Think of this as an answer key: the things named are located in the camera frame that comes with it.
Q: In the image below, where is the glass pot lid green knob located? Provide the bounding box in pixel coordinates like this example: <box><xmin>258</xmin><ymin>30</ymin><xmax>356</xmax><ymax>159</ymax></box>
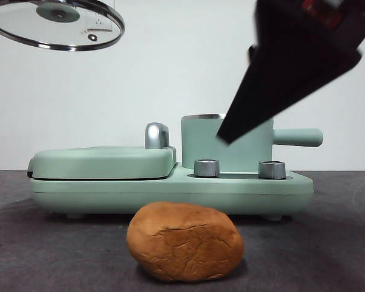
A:
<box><xmin>0</xmin><ymin>0</ymin><xmax>125</xmax><ymax>52</ymax></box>

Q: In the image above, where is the green pot with side handle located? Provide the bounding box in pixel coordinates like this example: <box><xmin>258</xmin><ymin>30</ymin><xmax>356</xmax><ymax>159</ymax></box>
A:
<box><xmin>180</xmin><ymin>113</ymin><xmax>324</xmax><ymax>171</ymax></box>

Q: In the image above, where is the green breakfast machine base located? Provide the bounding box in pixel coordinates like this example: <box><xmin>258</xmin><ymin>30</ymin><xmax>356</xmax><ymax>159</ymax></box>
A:
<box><xmin>27</xmin><ymin>161</ymin><xmax>314</xmax><ymax>220</ymax></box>

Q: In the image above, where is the silver griddle cover handle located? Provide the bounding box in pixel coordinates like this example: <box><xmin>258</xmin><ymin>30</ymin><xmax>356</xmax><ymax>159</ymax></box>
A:
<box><xmin>144</xmin><ymin>122</ymin><xmax>171</xmax><ymax>150</ymax></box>

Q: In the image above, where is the silver control knob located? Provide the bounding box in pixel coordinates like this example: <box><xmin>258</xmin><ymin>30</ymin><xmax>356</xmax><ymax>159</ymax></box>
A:
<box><xmin>193</xmin><ymin>159</ymin><xmax>220</xmax><ymax>178</ymax></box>
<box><xmin>257</xmin><ymin>160</ymin><xmax>286</xmax><ymax>179</ymax></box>

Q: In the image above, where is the brown potato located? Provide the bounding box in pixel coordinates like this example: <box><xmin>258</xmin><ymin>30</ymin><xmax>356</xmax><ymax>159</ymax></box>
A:
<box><xmin>126</xmin><ymin>201</ymin><xmax>244</xmax><ymax>282</ymax></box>

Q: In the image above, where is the green hinged griddle cover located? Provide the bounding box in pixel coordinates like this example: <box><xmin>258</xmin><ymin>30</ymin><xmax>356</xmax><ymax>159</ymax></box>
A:
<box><xmin>26</xmin><ymin>145</ymin><xmax>177</xmax><ymax>181</ymax></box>

